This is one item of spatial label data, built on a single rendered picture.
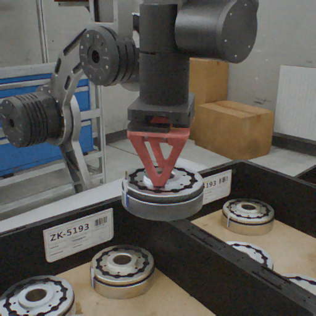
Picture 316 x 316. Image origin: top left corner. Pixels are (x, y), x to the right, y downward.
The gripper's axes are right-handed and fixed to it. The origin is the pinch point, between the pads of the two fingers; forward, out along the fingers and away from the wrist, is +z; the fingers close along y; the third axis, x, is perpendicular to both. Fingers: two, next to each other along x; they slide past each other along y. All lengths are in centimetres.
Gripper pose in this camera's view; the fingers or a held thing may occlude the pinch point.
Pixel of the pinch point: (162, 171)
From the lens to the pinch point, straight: 50.3
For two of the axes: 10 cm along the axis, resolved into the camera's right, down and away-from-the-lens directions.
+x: -9.9, -0.8, 1.5
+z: -0.2, 9.3, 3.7
